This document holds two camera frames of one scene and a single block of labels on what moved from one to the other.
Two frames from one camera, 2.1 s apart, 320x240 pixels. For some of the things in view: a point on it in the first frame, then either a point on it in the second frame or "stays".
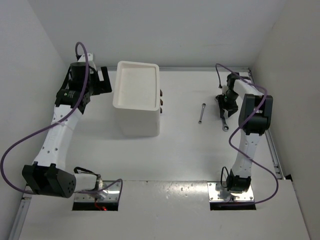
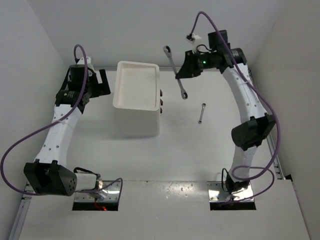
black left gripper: x=102 y=86 stays
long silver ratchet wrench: x=225 y=127 to x=168 y=50
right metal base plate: x=218 y=191 stays
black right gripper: x=231 y=109 to x=189 y=69
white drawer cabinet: x=137 y=98 stays
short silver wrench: x=203 y=105 stays
